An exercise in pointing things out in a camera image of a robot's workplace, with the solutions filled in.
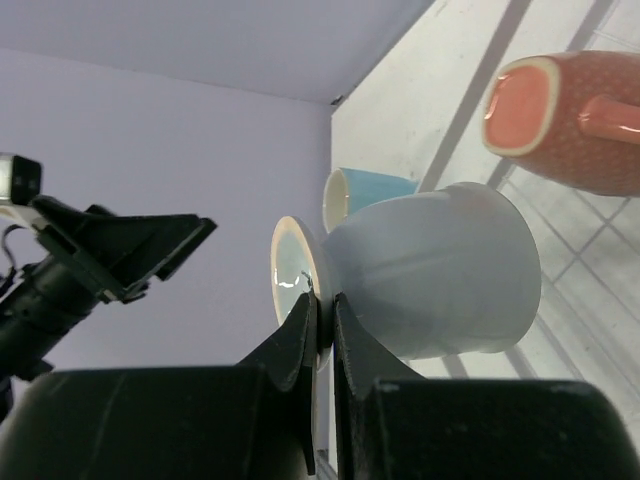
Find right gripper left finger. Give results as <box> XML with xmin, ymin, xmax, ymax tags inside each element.
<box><xmin>1</xmin><ymin>293</ymin><xmax>319</xmax><ymax>479</ymax></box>

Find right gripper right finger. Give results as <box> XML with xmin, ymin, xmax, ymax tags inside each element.
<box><xmin>334</xmin><ymin>295</ymin><xmax>628</xmax><ymax>479</ymax></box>

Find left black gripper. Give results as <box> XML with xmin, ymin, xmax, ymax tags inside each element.
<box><xmin>1</xmin><ymin>195</ymin><xmax>217</xmax><ymax>380</ymax></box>

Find pale grey footed cup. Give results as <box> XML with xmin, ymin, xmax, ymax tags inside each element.
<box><xmin>270</xmin><ymin>182</ymin><xmax>541</xmax><ymax>362</ymax></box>

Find light blue mug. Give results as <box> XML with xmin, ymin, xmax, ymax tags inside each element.
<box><xmin>322</xmin><ymin>168</ymin><xmax>418</xmax><ymax>233</ymax></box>

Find clear acrylic dish rack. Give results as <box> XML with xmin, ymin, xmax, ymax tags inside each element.
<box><xmin>332</xmin><ymin>1</ymin><xmax>639</xmax><ymax>479</ymax></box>

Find coral orange mug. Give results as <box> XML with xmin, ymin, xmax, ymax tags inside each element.
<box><xmin>481</xmin><ymin>50</ymin><xmax>639</xmax><ymax>197</ymax></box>

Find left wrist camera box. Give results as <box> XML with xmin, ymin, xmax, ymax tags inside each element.
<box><xmin>1</xmin><ymin>153</ymin><xmax>43</xmax><ymax>224</ymax></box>

